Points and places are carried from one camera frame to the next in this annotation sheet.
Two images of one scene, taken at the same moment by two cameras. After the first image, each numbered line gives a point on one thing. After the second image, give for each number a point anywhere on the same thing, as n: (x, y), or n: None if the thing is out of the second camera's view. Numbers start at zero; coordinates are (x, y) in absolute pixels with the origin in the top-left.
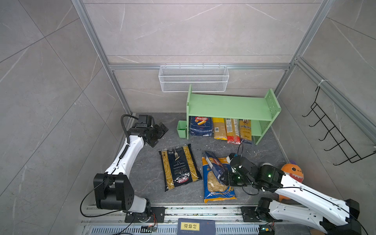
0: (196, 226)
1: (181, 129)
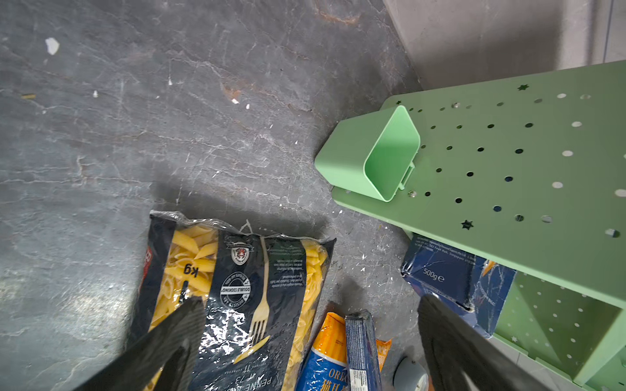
0: None
1: (372, 154)
